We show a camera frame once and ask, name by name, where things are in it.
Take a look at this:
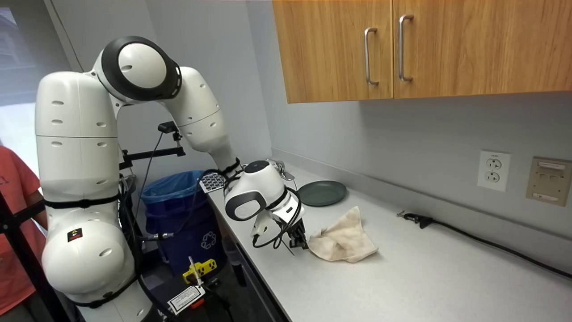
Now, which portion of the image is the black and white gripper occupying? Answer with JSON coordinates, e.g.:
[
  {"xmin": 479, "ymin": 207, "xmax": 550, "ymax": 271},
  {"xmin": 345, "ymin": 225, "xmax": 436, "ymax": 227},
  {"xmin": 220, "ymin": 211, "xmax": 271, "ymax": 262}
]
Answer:
[{"xmin": 252, "ymin": 187, "xmax": 307, "ymax": 248}]

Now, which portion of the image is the beige cloth towel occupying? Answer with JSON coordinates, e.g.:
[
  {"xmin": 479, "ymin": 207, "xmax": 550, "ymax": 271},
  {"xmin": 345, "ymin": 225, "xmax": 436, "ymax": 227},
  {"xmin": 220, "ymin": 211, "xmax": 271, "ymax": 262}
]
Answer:
[{"xmin": 307, "ymin": 205, "xmax": 377, "ymax": 262}]

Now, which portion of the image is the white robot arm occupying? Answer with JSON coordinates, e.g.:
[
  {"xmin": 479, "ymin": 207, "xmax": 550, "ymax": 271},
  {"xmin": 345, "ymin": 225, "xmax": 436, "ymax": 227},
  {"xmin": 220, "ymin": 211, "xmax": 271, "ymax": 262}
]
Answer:
[{"xmin": 36, "ymin": 35, "xmax": 305, "ymax": 322}]

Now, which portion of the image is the dark green plate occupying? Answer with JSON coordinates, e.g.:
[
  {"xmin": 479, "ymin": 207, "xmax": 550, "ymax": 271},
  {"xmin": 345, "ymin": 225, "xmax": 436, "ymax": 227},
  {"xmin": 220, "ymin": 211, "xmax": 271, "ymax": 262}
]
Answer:
[{"xmin": 298, "ymin": 180, "xmax": 347, "ymax": 207}]

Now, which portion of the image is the yellow tool on floor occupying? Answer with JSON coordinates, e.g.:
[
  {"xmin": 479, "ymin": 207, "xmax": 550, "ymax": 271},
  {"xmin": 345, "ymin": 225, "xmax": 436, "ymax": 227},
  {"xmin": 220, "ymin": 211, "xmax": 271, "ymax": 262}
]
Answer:
[{"xmin": 182, "ymin": 259, "xmax": 218, "ymax": 284}]

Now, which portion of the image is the blue recycling bin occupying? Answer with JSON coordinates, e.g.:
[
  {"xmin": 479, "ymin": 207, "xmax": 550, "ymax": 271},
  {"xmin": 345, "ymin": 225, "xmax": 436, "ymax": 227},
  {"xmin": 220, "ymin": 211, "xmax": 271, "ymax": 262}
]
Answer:
[{"xmin": 141, "ymin": 171, "xmax": 225, "ymax": 273}]

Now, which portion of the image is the wooden cabinet left door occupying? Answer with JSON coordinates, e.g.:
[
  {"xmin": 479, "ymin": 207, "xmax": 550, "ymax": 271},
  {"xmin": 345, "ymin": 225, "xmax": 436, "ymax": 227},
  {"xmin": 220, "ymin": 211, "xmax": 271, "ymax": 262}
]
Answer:
[{"xmin": 271, "ymin": 0, "xmax": 393, "ymax": 103}]

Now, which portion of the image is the wooden cabinet door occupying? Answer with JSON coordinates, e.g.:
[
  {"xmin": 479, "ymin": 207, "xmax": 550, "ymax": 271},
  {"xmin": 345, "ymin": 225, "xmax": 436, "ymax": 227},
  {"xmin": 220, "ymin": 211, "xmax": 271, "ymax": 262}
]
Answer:
[
  {"xmin": 393, "ymin": 0, "xmax": 572, "ymax": 98},
  {"xmin": 271, "ymin": 0, "xmax": 393, "ymax": 103}
]

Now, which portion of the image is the wooden cabinet right door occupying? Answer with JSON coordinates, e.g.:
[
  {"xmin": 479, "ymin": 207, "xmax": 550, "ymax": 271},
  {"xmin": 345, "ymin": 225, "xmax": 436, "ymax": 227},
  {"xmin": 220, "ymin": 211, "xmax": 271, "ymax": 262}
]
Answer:
[{"xmin": 393, "ymin": 0, "xmax": 572, "ymax": 98}]

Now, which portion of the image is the person in red shirt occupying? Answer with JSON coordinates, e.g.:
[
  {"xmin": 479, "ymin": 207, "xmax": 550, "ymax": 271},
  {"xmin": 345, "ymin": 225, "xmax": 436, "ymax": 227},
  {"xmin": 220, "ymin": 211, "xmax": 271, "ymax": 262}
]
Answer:
[{"xmin": 0, "ymin": 144, "xmax": 50, "ymax": 318}]

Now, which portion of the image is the black cable on counter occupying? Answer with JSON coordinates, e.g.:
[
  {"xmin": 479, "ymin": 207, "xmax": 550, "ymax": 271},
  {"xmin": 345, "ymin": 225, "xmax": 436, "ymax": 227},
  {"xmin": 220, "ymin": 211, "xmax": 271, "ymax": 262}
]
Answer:
[{"xmin": 398, "ymin": 209, "xmax": 572, "ymax": 279}]

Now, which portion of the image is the black camera on stand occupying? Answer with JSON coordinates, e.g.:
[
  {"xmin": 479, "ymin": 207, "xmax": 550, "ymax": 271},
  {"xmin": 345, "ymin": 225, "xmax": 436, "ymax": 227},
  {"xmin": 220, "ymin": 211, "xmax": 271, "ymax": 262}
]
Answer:
[{"xmin": 157, "ymin": 121, "xmax": 179, "ymax": 134}]

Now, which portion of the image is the white wall power outlet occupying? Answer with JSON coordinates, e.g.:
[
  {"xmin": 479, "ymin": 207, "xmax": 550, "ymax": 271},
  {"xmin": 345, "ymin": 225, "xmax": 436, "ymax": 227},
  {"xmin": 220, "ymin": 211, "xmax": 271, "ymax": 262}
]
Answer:
[{"xmin": 477, "ymin": 150, "xmax": 511, "ymax": 191}]

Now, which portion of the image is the silver left cabinet handle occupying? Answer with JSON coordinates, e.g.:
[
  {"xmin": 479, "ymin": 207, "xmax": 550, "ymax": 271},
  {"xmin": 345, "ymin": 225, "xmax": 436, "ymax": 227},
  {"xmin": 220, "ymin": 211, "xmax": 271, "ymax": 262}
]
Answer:
[{"xmin": 363, "ymin": 26, "xmax": 379, "ymax": 85}]

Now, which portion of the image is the silver cabinet handle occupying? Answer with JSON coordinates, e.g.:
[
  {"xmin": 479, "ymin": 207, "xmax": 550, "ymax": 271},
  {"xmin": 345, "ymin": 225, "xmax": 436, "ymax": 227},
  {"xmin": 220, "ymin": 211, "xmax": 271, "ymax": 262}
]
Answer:
[
  {"xmin": 397, "ymin": 14, "xmax": 414, "ymax": 82},
  {"xmin": 363, "ymin": 26, "xmax": 379, "ymax": 85}
]

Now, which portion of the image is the silver right cabinet handle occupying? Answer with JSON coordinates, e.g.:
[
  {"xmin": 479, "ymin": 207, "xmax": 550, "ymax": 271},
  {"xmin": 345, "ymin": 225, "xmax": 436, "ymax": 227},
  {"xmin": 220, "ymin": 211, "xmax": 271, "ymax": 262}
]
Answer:
[{"xmin": 397, "ymin": 14, "xmax": 414, "ymax": 82}]

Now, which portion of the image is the beige wall plate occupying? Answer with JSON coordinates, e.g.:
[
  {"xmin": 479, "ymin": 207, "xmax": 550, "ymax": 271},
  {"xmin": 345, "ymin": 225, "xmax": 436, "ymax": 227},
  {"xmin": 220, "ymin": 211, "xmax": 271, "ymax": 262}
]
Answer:
[{"xmin": 525, "ymin": 155, "xmax": 572, "ymax": 205}]

